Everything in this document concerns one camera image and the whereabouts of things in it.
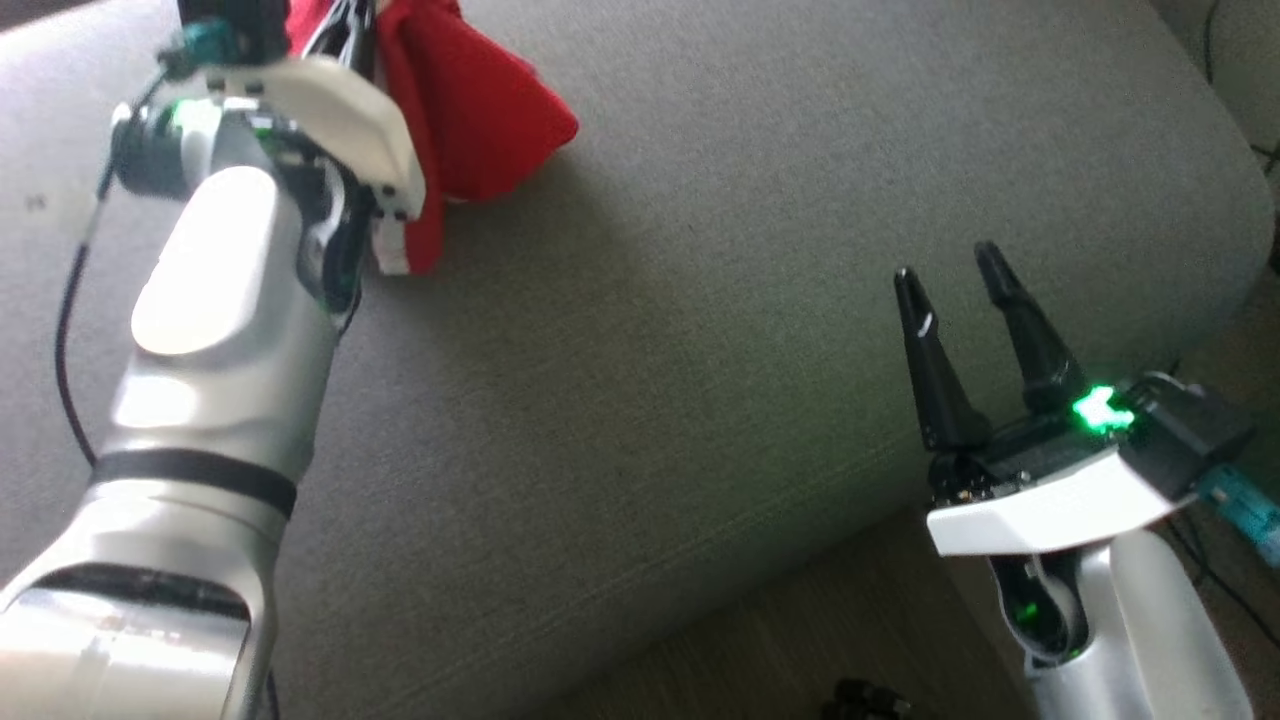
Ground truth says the right gripper white shield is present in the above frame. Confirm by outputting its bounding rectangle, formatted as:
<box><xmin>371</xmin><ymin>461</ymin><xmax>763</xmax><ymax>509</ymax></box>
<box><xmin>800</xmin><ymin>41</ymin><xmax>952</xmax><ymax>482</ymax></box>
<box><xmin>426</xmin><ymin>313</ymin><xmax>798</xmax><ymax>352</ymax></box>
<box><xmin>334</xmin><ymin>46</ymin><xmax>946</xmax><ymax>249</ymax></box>
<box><xmin>893</xmin><ymin>240</ymin><xmax>1203</xmax><ymax>559</ymax></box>

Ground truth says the left gripper white shield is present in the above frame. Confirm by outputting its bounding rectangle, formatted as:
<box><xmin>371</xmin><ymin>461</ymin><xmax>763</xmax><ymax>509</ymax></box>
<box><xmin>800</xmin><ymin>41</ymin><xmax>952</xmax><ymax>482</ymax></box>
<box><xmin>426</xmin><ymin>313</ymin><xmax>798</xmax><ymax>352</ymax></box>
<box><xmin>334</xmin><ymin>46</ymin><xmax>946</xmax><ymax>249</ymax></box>
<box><xmin>110</xmin><ymin>0</ymin><xmax>427</xmax><ymax>221</ymax></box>

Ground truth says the red shirt with white sleeves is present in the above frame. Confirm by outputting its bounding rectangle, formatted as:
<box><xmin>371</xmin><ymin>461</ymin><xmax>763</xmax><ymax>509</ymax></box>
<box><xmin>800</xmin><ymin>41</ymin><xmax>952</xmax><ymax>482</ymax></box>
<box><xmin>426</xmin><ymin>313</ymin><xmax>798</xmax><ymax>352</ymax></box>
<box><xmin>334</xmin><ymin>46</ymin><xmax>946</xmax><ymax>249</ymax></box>
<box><xmin>285</xmin><ymin>0</ymin><xmax>581</xmax><ymax>277</ymax></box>

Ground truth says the grey fabric sofa seat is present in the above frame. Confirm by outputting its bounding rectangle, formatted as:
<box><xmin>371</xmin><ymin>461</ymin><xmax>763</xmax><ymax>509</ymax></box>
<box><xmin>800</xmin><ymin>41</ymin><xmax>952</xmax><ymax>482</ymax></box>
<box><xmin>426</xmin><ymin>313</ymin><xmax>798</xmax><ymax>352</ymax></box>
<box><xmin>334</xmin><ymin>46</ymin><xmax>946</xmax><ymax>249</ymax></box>
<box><xmin>0</xmin><ymin>0</ymin><xmax>1277</xmax><ymax>720</ymax></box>

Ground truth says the teal cable connector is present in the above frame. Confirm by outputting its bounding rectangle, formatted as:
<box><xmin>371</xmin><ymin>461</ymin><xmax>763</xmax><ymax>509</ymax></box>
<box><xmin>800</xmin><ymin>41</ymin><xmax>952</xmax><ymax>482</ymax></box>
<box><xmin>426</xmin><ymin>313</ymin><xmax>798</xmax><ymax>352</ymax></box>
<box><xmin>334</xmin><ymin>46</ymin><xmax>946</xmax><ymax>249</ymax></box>
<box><xmin>158</xmin><ymin>22</ymin><xmax>241</xmax><ymax>79</ymax></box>
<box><xmin>1195</xmin><ymin>465</ymin><xmax>1280</xmax><ymax>567</ymax></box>

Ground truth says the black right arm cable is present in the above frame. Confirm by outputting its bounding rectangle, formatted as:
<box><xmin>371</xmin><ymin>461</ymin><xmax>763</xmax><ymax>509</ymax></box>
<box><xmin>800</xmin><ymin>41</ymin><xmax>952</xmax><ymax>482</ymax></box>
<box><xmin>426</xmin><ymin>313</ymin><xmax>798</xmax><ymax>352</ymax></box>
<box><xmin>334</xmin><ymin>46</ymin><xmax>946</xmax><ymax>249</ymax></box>
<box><xmin>1160</xmin><ymin>512</ymin><xmax>1280</xmax><ymax>651</ymax></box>

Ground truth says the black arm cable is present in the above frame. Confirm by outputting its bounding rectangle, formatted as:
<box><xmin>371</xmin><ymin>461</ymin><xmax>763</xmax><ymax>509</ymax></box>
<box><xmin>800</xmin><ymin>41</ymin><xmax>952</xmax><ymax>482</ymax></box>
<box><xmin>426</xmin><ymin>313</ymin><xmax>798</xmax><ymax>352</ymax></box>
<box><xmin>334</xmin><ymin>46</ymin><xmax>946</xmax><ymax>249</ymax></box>
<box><xmin>1160</xmin><ymin>512</ymin><xmax>1280</xmax><ymax>651</ymax></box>
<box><xmin>55</xmin><ymin>70</ymin><xmax>171</xmax><ymax>471</ymax></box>

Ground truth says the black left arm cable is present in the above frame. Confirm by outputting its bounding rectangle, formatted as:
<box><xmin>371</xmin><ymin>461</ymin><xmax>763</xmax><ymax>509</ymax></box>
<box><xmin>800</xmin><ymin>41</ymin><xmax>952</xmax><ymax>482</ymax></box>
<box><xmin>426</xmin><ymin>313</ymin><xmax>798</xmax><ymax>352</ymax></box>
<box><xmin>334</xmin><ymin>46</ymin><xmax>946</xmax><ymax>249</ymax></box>
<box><xmin>55</xmin><ymin>70</ymin><xmax>171</xmax><ymax>471</ymax></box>

